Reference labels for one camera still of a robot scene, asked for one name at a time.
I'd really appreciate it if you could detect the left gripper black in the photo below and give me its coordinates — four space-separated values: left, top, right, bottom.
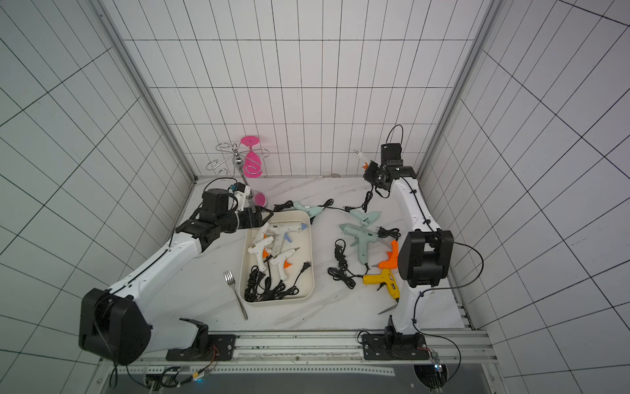
218 205 275 231

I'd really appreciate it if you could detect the white glue gun corner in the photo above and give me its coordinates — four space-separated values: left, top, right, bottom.
354 149 373 172

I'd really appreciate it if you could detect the white glue gun blue trigger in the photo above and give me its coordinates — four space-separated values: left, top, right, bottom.
268 222 308 247

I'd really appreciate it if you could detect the cream plastic storage box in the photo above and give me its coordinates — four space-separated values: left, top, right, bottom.
237 210 315 307

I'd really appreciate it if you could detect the white glue gun orange trigger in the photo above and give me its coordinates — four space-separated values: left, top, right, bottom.
269 247 300 281

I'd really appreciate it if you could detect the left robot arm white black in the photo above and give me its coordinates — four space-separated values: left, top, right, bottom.
78 186 273 366

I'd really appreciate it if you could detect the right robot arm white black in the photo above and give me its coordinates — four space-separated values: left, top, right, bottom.
364 161 454 334

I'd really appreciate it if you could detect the small mint glue gun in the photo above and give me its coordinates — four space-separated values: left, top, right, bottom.
292 200 325 223

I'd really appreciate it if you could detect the mint green glue gun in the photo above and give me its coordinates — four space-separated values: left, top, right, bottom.
339 223 382 266

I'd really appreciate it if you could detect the yellow glue gun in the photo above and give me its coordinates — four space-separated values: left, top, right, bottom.
363 269 400 303

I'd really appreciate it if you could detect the pink wine glass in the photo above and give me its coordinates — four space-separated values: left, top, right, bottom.
239 136 263 181

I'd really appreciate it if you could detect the silver fork left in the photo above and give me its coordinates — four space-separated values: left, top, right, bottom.
223 270 249 321

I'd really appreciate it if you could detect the silver fork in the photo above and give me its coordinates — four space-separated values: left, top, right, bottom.
223 270 249 321
378 304 398 315

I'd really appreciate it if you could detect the chrome cup holder stand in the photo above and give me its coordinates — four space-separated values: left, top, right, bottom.
206 142 270 185

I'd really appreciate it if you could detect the silver fork right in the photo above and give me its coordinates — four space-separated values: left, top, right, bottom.
378 304 398 315

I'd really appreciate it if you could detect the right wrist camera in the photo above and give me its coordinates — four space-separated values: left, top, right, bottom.
381 143 403 166

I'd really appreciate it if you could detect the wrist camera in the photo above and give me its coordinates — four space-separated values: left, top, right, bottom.
381 143 403 166
229 182 251 205

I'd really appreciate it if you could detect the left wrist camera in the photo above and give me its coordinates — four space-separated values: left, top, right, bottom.
229 182 251 205

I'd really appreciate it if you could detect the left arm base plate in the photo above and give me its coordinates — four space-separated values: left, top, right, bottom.
166 334 236 363

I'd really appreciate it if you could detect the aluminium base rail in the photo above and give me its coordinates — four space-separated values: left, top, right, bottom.
110 330 497 380

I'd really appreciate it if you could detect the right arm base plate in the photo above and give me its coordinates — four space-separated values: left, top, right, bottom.
359 333 429 361

